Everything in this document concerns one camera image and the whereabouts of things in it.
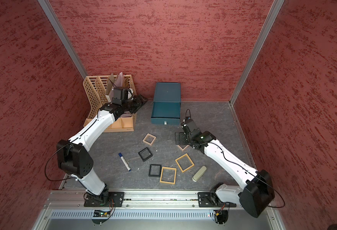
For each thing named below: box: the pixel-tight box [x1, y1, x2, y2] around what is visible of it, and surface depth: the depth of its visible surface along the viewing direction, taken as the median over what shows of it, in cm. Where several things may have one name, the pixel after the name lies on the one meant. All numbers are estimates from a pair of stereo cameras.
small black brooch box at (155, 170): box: [148, 163, 162, 178], surface depth 86 cm
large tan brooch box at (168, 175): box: [159, 166, 177, 185], surface depth 83 cm
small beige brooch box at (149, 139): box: [142, 132, 157, 147], surface depth 99 cm
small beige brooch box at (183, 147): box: [177, 144, 190, 152], surface depth 94 cm
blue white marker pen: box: [118, 152, 132, 173], surface depth 88 cm
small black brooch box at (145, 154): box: [137, 147, 153, 162], surface depth 93 cm
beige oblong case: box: [191, 165, 207, 183], surface depth 82 cm
